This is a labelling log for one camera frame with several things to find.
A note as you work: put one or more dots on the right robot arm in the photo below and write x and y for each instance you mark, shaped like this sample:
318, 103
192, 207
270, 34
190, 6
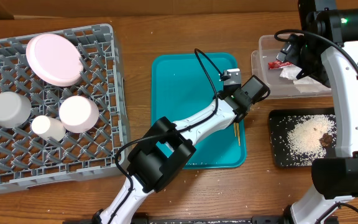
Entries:
335, 180

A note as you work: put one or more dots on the white cup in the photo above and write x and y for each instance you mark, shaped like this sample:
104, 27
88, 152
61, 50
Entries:
47, 127

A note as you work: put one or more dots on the grey small bowl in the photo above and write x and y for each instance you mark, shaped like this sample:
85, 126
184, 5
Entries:
14, 109

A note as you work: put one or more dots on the white napkin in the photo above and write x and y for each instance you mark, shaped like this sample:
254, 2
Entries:
303, 85

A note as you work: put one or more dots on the teal plastic tray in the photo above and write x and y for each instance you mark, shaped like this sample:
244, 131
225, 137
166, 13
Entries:
179, 89

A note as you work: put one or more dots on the white rice pile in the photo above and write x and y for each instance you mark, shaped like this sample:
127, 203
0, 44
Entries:
303, 139

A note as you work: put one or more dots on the brown food scrap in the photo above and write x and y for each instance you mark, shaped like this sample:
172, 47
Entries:
326, 140

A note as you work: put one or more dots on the grey dishwasher rack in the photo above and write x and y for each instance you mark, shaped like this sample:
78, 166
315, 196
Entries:
27, 160

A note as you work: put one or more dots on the black waste tray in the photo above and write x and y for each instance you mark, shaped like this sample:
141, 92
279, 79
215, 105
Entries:
280, 122

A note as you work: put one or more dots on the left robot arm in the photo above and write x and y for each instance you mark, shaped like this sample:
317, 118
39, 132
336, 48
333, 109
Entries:
166, 147

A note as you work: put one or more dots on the pink small bowl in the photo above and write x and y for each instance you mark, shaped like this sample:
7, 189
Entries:
78, 114

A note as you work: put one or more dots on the red snack wrapper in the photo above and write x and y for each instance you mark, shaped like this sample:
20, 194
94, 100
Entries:
278, 65

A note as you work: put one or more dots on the white round plate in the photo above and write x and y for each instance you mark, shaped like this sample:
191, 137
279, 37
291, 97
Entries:
54, 59

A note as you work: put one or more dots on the clear plastic bin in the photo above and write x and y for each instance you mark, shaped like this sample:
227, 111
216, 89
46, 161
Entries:
279, 87

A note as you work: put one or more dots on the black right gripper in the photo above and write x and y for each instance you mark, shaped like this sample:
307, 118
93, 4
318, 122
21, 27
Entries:
291, 52

